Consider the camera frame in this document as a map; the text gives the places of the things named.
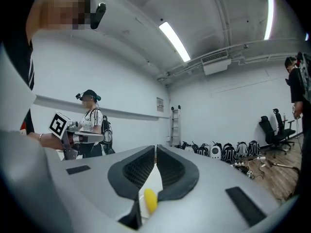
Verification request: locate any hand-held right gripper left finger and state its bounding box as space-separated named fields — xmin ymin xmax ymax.
xmin=55 ymin=145 xmax=156 ymax=233

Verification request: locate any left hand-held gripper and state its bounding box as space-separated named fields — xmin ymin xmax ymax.
xmin=48 ymin=111 xmax=105 ymax=161

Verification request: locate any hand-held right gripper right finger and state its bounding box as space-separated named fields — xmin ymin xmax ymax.
xmin=145 ymin=144 xmax=280 ymax=233

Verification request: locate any yellow banana-shaped object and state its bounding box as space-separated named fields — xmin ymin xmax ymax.
xmin=143 ymin=188 xmax=159 ymax=215

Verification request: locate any person's left forearm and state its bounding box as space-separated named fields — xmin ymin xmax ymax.
xmin=28 ymin=133 xmax=65 ymax=151

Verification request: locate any white pod backpack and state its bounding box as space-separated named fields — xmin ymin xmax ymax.
xmin=209 ymin=143 xmax=222 ymax=160

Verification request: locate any row of black backpacks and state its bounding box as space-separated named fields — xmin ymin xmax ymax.
xmin=180 ymin=140 xmax=261 ymax=165

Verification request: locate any white rectangular table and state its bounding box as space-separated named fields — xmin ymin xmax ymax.
xmin=138 ymin=165 xmax=164 ymax=194

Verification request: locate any metal stepladder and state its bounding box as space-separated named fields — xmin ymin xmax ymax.
xmin=169 ymin=104 xmax=182 ymax=147

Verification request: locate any black office chair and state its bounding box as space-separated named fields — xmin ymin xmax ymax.
xmin=272 ymin=108 xmax=296 ymax=152
xmin=258 ymin=115 xmax=284 ymax=159

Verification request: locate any person's black printed t-shirt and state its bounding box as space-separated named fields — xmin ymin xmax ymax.
xmin=0 ymin=32 xmax=36 ymax=136

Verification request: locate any long ceiling light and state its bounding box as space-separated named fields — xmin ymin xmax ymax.
xmin=158 ymin=21 xmax=191 ymax=63
xmin=264 ymin=0 xmax=275 ymax=41

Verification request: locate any person's head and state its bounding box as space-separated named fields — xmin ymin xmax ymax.
xmin=25 ymin=0 xmax=93 ymax=39

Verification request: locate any ceiling air conditioner unit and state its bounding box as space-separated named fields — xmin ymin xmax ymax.
xmin=201 ymin=50 xmax=232 ymax=76

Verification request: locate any wall electrical panel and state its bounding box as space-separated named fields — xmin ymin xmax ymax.
xmin=156 ymin=96 xmax=165 ymax=113

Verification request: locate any black head camera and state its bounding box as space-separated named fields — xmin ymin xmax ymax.
xmin=90 ymin=2 xmax=107 ymax=30

